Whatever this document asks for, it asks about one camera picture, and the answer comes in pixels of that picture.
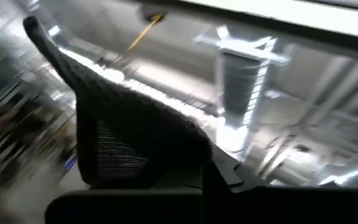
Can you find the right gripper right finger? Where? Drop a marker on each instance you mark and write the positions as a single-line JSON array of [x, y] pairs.
[[228, 205]]

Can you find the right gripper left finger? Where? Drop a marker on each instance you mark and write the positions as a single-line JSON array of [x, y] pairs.
[[172, 205]]

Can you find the silver ceiling air duct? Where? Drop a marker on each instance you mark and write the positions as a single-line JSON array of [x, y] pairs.
[[241, 84]]

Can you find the dark grey waffle towel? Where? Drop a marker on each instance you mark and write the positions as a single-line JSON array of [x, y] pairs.
[[135, 130]]

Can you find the ceiling light strip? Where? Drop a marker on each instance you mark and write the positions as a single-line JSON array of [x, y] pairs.
[[154, 90]]

